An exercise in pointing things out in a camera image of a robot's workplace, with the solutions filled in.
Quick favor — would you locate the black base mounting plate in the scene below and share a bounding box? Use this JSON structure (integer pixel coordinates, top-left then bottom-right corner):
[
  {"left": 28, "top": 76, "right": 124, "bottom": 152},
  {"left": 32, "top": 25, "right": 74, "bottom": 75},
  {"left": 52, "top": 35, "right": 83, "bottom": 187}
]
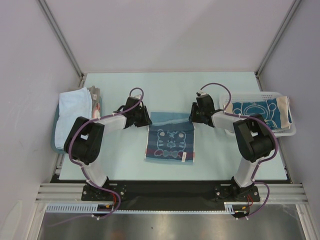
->
[{"left": 49, "top": 172, "right": 292, "bottom": 212}]

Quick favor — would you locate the dark blue towel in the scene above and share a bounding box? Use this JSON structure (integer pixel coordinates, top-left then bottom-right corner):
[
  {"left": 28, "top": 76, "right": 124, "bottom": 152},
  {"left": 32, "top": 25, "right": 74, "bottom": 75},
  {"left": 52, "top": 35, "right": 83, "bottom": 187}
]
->
[{"left": 144, "top": 112, "right": 195, "bottom": 165}]

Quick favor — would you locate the grey pink folded towel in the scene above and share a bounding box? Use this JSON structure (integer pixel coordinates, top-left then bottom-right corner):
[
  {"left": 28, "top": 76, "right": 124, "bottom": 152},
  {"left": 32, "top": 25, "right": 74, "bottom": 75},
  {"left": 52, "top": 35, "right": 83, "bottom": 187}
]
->
[{"left": 88, "top": 85, "right": 102, "bottom": 119}]

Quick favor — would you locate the white slotted cable duct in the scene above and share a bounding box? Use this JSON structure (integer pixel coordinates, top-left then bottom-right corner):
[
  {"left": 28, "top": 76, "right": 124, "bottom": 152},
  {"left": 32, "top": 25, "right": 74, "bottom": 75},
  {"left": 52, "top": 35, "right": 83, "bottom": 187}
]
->
[{"left": 45, "top": 202, "right": 249, "bottom": 215}]

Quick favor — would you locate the aluminium extrusion rail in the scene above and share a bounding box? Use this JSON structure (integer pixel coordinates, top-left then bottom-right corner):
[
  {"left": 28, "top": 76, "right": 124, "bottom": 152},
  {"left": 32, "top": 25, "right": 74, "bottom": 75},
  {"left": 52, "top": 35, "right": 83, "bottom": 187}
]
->
[{"left": 35, "top": 183, "right": 309, "bottom": 205}]

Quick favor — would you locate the corner aluminium post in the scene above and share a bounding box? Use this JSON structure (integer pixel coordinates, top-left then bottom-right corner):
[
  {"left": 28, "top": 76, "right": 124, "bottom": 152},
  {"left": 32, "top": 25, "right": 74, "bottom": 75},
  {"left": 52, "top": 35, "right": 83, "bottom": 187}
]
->
[
  {"left": 36, "top": 0, "right": 84, "bottom": 80},
  {"left": 255, "top": 0, "right": 303, "bottom": 79}
]

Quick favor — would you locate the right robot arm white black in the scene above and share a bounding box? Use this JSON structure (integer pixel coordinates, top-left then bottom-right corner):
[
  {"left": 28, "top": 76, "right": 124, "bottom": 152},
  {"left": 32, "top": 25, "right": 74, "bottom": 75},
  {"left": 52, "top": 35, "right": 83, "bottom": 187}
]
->
[{"left": 189, "top": 92, "right": 278, "bottom": 201}]

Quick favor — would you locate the light blue folded towel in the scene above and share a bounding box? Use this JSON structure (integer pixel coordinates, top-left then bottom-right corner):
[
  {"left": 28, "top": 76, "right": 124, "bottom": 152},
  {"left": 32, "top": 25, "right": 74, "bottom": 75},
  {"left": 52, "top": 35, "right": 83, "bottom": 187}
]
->
[{"left": 54, "top": 87, "right": 93, "bottom": 150}]

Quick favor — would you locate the left corner aluminium post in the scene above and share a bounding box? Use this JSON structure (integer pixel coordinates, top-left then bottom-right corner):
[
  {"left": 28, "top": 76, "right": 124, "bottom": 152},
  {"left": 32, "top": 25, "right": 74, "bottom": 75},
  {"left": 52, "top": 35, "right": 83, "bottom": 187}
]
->
[{"left": 36, "top": 0, "right": 84, "bottom": 80}]

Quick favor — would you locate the right corner aluminium post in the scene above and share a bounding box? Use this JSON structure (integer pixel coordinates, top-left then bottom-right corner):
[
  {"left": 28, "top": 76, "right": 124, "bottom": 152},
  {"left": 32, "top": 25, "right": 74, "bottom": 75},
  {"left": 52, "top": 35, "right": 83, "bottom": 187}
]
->
[{"left": 255, "top": 0, "right": 303, "bottom": 79}]

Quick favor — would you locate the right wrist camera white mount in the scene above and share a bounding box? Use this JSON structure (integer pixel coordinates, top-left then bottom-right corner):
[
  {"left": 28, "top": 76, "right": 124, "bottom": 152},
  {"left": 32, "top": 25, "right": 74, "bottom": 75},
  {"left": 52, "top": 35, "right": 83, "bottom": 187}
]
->
[{"left": 196, "top": 91, "right": 208, "bottom": 97}]

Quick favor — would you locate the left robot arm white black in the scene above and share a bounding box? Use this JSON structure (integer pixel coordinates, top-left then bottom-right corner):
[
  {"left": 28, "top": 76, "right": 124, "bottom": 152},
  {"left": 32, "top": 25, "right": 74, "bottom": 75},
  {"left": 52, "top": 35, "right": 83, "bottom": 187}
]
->
[{"left": 64, "top": 95, "right": 152, "bottom": 200}]

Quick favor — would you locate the teal beige Doraemon towel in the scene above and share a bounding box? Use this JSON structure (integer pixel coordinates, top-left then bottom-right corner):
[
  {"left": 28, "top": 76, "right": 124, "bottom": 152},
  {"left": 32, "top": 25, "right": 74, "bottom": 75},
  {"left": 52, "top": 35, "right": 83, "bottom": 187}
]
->
[{"left": 226, "top": 96, "right": 293, "bottom": 132}]

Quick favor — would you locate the translucent teal tray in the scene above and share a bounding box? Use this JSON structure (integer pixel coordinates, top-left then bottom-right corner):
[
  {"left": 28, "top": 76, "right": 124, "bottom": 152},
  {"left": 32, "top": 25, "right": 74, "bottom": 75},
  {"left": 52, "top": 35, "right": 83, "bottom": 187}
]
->
[{"left": 50, "top": 96, "right": 104, "bottom": 155}]

